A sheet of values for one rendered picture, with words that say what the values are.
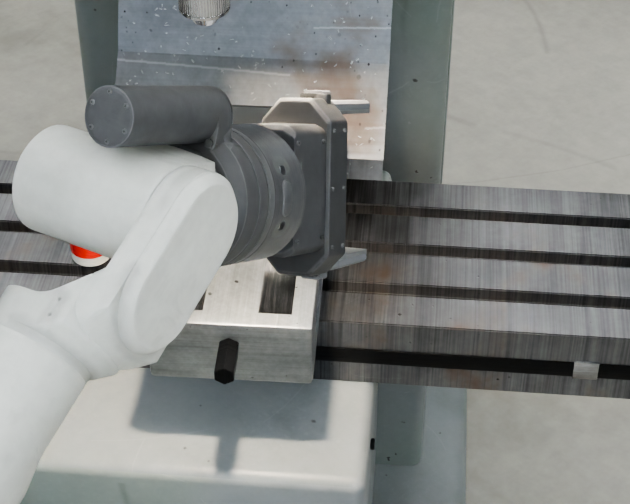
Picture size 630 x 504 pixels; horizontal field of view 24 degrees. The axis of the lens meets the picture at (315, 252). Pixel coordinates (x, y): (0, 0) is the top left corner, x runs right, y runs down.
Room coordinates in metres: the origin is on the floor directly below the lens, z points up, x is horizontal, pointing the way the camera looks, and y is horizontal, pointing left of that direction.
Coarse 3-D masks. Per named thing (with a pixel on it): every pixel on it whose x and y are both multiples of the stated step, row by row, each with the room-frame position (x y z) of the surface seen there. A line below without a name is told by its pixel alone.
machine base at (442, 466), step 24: (432, 408) 1.63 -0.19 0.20; (456, 408) 1.63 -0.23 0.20; (432, 432) 1.58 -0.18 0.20; (456, 432) 1.58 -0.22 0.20; (432, 456) 1.53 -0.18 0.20; (456, 456) 1.53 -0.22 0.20; (384, 480) 1.48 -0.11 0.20; (408, 480) 1.48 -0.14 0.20; (432, 480) 1.48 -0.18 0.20; (456, 480) 1.48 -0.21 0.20
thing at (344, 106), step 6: (306, 90) 0.84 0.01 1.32; (312, 90) 0.84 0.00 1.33; (318, 90) 0.83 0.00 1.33; (324, 90) 0.84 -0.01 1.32; (336, 102) 0.83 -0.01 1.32; (342, 102) 0.83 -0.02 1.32; (348, 102) 0.84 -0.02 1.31; (354, 102) 0.85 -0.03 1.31; (360, 102) 0.86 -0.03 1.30; (366, 102) 0.87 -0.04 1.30; (342, 108) 0.83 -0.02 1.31; (348, 108) 0.84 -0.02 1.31; (354, 108) 0.85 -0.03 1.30; (360, 108) 0.85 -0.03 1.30; (366, 108) 0.86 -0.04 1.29
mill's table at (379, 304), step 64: (0, 192) 1.25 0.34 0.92; (384, 192) 1.24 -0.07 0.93; (448, 192) 1.24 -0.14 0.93; (512, 192) 1.24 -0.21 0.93; (576, 192) 1.24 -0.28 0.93; (0, 256) 1.13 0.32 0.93; (64, 256) 1.13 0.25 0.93; (384, 256) 1.13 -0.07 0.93; (448, 256) 1.15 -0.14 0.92; (512, 256) 1.14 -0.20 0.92; (576, 256) 1.13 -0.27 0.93; (320, 320) 1.04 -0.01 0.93; (384, 320) 1.03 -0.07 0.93; (448, 320) 1.03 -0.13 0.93; (512, 320) 1.03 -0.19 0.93; (576, 320) 1.03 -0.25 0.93; (448, 384) 1.02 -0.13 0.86; (512, 384) 1.02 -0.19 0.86; (576, 384) 1.01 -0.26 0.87
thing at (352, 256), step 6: (348, 252) 0.79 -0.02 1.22; (354, 252) 0.80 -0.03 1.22; (360, 252) 0.80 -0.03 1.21; (366, 252) 0.81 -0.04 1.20; (342, 258) 0.78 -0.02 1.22; (348, 258) 0.79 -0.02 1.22; (354, 258) 0.79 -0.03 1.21; (360, 258) 0.80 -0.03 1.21; (336, 264) 0.77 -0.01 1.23; (342, 264) 0.78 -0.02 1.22; (348, 264) 0.79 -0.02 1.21; (318, 276) 0.76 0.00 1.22; (324, 276) 0.77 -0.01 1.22
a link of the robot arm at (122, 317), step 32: (160, 192) 0.63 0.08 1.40; (192, 192) 0.63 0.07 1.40; (224, 192) 0.64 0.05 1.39; (160, 224) 0.61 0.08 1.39; (192, 224) 0.62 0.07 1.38; (224, 224) 0.64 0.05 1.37; (128, 256) 0.59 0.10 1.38; (160, 256) 0.59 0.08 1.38; (192, 256) 0.61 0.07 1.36; (224, 256) 0.63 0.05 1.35; (64, 288) 0.58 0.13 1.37; (96, 288) 0.58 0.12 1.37; (128, 288) 0.58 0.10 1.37; (160, 288) 0.59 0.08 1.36; (192, 288) 0.61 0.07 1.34; (0, 320) 0.57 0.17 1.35; (32, 320) 0.57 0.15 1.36; (64, 320) 0.56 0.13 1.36; (96, 320) 0.56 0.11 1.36; (128, 320) 0.57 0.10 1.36; (160, 320) 0.58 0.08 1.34; (64, 352) 0.56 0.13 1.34; (96, 352) 0.56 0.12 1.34; (128, 352) 0.57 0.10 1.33; (160, 352) 0.59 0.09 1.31
